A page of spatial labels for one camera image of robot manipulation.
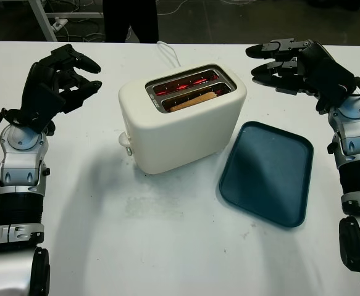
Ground dark teal plastic tray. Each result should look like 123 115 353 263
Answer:
219 120 315 229

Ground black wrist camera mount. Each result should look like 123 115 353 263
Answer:
315 92 335 115
21 83 67 134

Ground white toaster power cord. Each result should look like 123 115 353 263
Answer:
156 41 182 68

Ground person's legs in black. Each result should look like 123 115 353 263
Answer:
102 0 159 43

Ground white toaster lever knob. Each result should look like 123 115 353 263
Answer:
117 131 132 147

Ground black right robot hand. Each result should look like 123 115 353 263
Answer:
246 38 356 100

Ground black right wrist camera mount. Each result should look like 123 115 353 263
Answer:
315 92 335 115

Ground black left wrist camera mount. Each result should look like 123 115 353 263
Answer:
21 83 67 134

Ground white metal table frame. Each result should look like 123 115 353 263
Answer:
28 0 105 43

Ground white power strip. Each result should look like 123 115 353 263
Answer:
52 18 69 31

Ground white two-slot toaster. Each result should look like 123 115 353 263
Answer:
117 64 248 175

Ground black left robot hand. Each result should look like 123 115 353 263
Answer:
20 43 103 114

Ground white floor cable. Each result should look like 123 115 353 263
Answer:
59 0 106 43

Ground slice of toast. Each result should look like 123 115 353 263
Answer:
169 91 218 112

